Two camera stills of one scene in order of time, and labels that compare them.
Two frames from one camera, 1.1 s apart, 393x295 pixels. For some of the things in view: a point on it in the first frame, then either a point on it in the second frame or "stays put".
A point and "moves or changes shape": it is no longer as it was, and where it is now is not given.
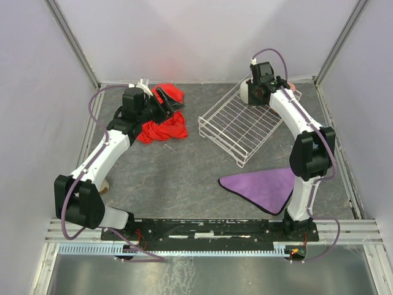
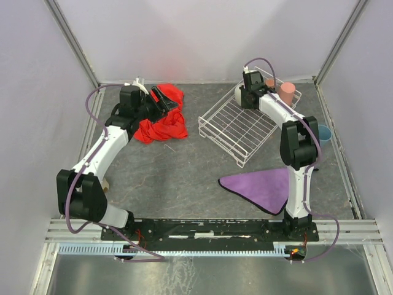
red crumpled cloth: x=174 y=127 stays put
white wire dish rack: x=235 y=128 stays put
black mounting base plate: x=209 y=233 stays put
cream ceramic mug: x=244 y=91 moves or changes shape
